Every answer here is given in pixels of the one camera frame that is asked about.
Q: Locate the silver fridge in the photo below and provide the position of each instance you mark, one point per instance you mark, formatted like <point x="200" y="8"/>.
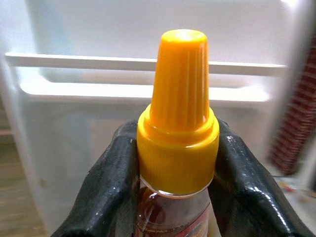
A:
<point x="74" y="24"/>

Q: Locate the honey bottle with yellow cap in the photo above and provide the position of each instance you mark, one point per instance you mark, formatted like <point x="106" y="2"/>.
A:
<point x="177" y="148"/>

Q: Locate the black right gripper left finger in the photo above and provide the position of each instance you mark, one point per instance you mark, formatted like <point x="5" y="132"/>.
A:
<point x="103" y="187"/>

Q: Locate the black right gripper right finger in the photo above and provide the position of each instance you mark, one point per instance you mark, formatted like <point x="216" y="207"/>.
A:
<point x="244" y="192"/>

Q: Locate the red brick pillar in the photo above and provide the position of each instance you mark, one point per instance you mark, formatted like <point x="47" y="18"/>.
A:
<point x="293" y="111"/>

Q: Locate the white fridge door shelf rail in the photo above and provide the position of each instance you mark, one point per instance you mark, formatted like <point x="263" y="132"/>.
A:
<point x="74" y="60"/>

